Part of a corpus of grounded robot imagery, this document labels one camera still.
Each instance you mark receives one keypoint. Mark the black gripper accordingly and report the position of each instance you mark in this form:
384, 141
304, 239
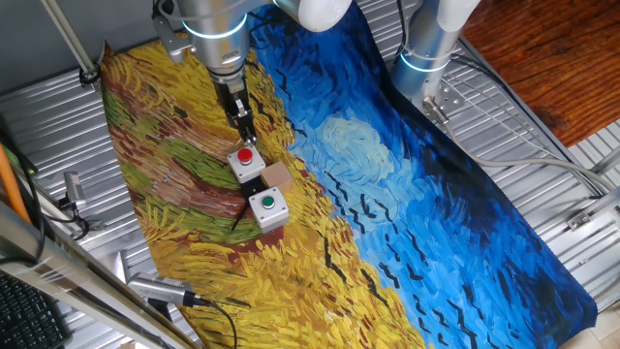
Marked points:
231, 85

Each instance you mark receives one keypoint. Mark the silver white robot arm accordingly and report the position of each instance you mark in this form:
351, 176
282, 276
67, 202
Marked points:
223, 34

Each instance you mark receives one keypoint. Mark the grey box red button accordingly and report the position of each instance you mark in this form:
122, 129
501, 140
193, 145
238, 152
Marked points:
245, 155

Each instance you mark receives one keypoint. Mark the small wooden block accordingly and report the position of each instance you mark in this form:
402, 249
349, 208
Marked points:
277, 175

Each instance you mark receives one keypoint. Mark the black box with antenna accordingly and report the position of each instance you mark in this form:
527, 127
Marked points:
253, 188

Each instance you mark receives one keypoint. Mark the grey box green button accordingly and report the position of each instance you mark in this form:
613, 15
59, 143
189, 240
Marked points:
268, 202

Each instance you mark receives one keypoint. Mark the painted wheat field cloth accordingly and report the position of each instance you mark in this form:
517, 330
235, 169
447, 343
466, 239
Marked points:
368, 194

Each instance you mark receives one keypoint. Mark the shiny metal plate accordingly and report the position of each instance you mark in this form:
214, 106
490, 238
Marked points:
121, 266

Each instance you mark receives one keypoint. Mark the grey stand pole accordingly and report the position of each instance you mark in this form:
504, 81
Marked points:
68, 34

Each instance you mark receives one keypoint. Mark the orange pole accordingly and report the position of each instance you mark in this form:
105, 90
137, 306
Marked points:
10, 184

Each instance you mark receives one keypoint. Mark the black keyboard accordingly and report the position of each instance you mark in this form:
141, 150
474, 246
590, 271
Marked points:
24, 320

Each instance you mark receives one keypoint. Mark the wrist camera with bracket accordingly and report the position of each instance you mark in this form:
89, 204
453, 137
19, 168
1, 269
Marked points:
172, 43

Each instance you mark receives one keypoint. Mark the small grey camera on clamp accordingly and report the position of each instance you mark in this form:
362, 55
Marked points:
74, 186

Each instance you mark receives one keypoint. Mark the silver ribbed camera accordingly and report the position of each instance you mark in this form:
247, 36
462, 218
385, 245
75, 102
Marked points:
160, 288

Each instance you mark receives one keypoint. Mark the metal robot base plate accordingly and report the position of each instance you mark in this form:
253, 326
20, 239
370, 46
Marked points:
453, 99

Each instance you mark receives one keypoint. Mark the aluminium frame bar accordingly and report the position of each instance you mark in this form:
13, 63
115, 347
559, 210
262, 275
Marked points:
58, 271

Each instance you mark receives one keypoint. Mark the metal corner bracket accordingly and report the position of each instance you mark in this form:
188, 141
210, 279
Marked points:
581, 219

